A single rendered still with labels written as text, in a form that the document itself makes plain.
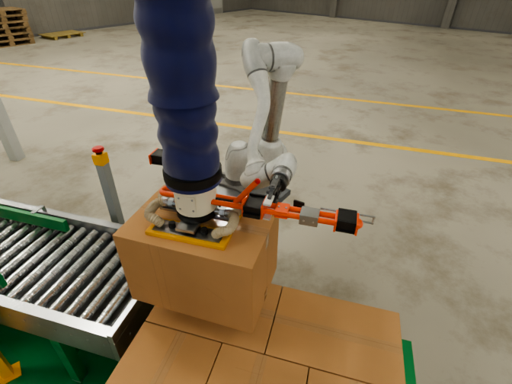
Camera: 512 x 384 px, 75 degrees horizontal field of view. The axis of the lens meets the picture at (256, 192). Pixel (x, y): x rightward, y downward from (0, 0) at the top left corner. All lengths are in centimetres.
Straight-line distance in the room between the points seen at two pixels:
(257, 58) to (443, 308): 211
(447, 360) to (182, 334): 163
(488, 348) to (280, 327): 148
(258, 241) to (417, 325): 157
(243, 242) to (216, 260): 14
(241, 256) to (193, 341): 57
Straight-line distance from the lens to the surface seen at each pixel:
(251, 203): 128
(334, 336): 173
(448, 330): 270
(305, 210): 126
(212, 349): 166
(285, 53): 173
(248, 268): 123
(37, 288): 216
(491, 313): 295
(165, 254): 137
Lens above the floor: 197
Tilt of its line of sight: 34 degrees down
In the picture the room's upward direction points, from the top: 1 degrees clockwise
